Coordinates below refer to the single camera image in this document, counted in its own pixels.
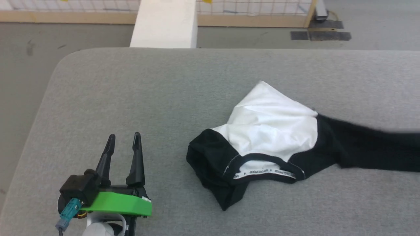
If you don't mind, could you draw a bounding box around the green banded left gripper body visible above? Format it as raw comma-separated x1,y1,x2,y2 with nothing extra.
80,184,153,218

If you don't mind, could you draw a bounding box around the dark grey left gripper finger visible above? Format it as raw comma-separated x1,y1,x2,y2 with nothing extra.
126,132,146,187
95,133,116,188

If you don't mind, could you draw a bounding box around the black and white raglan shirt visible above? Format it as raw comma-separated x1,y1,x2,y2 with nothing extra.
186,80,420,212

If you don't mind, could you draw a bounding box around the white rectangular pillar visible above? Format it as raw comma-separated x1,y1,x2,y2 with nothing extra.
130,0,198,49

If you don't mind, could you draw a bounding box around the wide black floor mat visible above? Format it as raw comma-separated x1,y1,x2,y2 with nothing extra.
290,31,352,41

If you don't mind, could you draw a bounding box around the small black floor mat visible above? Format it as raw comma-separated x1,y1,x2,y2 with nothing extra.
308,20,344,30

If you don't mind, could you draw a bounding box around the grey metal fence foot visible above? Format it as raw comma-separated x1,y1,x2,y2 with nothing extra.
314,0,329,19

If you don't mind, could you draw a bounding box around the teal connector with grey cable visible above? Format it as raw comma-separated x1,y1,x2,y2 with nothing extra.
55,198,83,236

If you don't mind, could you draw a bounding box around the wooden framed wire grid fence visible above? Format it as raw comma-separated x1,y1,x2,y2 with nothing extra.
0,0,318,29

